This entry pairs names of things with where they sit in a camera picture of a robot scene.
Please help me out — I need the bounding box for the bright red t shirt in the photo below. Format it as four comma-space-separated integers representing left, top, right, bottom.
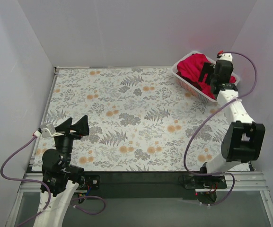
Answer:
177, 53, 238, 100

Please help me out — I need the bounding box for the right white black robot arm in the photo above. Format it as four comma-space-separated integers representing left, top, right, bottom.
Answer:
199, 59, 265, 188

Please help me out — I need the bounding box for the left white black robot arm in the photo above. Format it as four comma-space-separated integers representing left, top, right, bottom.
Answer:
34, 115, 89, 227

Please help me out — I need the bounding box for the floral patterned table mat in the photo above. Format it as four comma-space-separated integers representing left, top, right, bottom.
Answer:
44, 68, 229, 171

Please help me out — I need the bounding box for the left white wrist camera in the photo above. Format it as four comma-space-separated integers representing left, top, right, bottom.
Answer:
33, 123, 63, 138

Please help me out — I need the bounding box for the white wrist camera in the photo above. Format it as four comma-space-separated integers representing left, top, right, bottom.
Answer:
33, 123, 63, 138
217, 51, 233, 62

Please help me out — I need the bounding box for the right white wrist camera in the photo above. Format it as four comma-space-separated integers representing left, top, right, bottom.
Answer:
217, 51, 233, 62

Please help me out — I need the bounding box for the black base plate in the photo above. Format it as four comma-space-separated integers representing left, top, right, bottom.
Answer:
78, 171, 227, 200

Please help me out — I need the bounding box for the aluminium frame rail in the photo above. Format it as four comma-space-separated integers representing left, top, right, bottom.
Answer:
6, 171, 273, 227

